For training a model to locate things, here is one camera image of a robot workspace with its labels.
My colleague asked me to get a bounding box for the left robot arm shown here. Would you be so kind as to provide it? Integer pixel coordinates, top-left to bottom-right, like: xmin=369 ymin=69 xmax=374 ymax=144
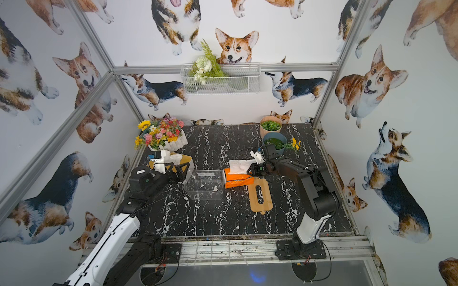
xmin=64 ymin=163 xmax=190 ymax=286

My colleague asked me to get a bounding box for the yellow bamboo box lid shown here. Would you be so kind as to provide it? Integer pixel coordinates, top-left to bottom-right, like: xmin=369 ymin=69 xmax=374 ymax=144
xmin=165 ymin=154 xmax=193 ymax=172

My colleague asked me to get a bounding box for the peach succulent pot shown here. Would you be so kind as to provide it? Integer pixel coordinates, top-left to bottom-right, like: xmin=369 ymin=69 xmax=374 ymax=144
xmin=260 ymin=116 xmax=282 ymax=139

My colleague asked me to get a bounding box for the aluminium frame post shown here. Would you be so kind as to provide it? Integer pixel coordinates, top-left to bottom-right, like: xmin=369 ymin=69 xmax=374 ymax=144
xmin=312 ymin=0 xmax=377 ymax=130

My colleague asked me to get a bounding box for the light wooden lid board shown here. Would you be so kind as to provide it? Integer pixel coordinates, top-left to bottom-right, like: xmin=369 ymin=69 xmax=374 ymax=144
xmin=248 ymin=178 xmax=273 ymax=215

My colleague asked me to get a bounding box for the white wire wall basket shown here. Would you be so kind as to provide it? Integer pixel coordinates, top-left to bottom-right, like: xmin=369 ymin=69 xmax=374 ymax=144
xmin=180 ymin=64 xmax=261 ymax=95

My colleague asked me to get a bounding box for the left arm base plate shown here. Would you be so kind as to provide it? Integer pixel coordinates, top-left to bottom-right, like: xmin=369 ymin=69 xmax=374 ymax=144
xmin=150 ymin=243 xmax=182 ymax=265

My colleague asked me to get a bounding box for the white green artificial bouquet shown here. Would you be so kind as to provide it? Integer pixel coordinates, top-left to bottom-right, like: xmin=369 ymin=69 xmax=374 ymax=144
xmin=188 ymin=39 xmax=227 ymax=85

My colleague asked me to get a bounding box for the clear plastic box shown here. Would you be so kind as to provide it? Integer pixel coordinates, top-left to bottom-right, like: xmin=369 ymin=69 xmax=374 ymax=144
xmin=183 ymin=170 xmax=225 ymax=200

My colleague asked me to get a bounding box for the yellow artificial flower sprig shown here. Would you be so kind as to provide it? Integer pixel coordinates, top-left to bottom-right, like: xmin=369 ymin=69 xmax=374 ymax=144
xmin=283 ymin=138 xmax=301 ymax=153

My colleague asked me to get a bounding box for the orange tissue pack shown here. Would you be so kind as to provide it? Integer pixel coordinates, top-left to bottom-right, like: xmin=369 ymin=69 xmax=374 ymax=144
xmin=224 ymin=159 xmax=256 ymax=189
xmin=167 ymin=153 xmax=182 ymax=166

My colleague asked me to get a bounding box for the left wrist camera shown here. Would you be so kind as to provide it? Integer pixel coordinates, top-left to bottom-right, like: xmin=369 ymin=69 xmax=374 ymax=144
xmin=147 ymin=150 xmax=171 ymax=174

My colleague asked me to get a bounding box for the blue-grey flower pot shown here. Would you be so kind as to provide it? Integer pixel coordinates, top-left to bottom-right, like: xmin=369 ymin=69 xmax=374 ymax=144
xmin=262 ymin=132 xmax=287 ymax=155

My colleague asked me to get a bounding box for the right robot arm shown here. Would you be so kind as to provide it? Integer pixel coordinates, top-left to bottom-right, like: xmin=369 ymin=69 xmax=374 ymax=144
xmin=248 ymin=144 xmax=342 ymax=249

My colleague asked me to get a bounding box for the colourful flowers white fence planter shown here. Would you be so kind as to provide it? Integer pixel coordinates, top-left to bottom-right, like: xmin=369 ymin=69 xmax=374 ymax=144
xmin=134 ymin=117 xmax=188 ymax=152

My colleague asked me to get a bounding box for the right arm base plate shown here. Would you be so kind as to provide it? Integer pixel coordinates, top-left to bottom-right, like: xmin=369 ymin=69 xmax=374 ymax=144
xmin=275 ymin=238 xmax=327 ymax=260

